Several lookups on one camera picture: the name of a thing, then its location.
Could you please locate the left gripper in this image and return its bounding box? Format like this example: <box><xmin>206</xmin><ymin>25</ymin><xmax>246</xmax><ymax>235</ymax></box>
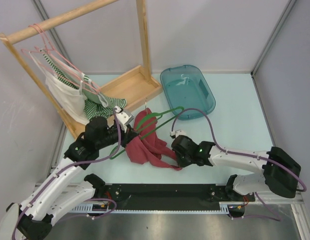
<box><xmin>96</xmin><ymin>122</ymin><xmax>139</xmax><ymax>150</ymax></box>

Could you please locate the red tank top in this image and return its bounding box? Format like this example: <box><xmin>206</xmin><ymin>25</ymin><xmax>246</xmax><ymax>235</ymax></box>
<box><xmin>125</xmin><ymin>108</ymin><xmax>183</xmax><ymax>172</ymax></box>

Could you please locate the green plastic hanger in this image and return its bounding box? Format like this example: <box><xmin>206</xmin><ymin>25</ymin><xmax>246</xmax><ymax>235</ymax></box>
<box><xmin>110</xmin><ymin>103</ymin><xmax>184</xmax><ymax>160</ymax></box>

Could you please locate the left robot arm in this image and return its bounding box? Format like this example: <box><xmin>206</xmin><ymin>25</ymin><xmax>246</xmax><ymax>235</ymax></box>
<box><xmin>12</xmin><ymin>112</ymin><xmax>138</xmax><ymax>240</ymax></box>

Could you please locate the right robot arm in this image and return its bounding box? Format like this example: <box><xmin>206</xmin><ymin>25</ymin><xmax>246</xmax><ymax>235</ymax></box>
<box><xmin>171</xmin><ymin>135</ymin><xmax>301</xmax><ymax>201</ymax></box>

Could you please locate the green striped tank top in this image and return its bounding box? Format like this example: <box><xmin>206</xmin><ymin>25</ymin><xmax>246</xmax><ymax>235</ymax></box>
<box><xmin>40</xmin><ymin>49</ymin><xmax>127</xmax><ymax>120</ymax></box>

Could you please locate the white tank top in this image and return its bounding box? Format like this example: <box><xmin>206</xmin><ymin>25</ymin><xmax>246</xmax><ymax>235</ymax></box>
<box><xmin>28</xmin><ymin>51</ymin><xmax>109</xmax><ymax>126</ymax></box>

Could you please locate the wooden clothes rack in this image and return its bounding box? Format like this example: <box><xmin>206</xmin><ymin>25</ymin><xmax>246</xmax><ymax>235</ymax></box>
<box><xmin>0</xmin><ymin>0</ymin><xmax>162</xmax><ymax>138</ymax></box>

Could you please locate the teal plastic bin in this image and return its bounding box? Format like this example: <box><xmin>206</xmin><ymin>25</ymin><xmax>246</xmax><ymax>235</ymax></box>
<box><xmin>160</xmin><ymin>64</ymin><xmax>216</xmax><ymax>121</ymax></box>

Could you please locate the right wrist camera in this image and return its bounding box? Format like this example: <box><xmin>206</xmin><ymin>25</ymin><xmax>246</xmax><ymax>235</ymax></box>
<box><xmin>170</xmin><ymin>129</ymin><xmax>187</xmax><ymax>139</ymax></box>

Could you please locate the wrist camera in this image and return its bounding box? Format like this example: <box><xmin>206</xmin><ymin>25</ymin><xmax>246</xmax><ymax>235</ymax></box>
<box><xmin>114</xmin><ymin>106</ymin><xmax>134</xmax><ymax>133</ymax></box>
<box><xmin>170</xmin><ymin>129</ymin><xmax>187</xmax><ymax>139</ymax></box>

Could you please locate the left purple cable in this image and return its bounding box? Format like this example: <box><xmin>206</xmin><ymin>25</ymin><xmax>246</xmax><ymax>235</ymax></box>
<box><xmin>11</xmin><ymin>112</ymin><xmax>125</xmax><ymax>240</ymax></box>

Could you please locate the purple cable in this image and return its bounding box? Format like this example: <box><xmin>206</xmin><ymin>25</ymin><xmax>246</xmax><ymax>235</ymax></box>
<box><xmin>11</xmin><ymin>112</ymin><xmax>125</xmax><ymax>240</ymax></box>
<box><xmin>171</xmin><ymin>107</ymin><xmax>307</xmax><ymax>222</ymax></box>

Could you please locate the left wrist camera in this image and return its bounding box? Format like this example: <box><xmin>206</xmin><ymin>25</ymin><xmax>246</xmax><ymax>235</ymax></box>
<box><xmin>114</xmin><ymin>106</ymin><xmax>134</xmax><ymax>133</ymax></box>

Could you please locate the pink wire hanger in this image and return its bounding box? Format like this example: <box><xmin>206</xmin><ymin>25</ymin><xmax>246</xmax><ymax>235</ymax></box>
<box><xmin>29</xmin><ymin>23</ymin><xmax>100</xmax><ymax>95</ymax></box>
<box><xmin>30</xmin><ymin>23</ymin><xmax>99</xmax><ymax>95</ymax></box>

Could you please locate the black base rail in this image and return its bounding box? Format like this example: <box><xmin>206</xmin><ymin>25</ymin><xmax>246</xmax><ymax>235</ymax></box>
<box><xmin>98</xmin><ymin>183</ymin><xmax>244</xmax><ymax>210</ymax></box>

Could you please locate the white cable duct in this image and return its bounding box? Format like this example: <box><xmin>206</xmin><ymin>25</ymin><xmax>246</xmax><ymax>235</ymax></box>
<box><xmin>69</xmin><ymin>202</ymin><xmax>245</xmax><ymax>216</ymax></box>

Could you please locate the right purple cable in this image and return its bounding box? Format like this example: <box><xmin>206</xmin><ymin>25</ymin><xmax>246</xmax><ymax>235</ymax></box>
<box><xmin>171</xmin><ymin>107</ymin><xmax>307</xmax><ymax>222</ymax></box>

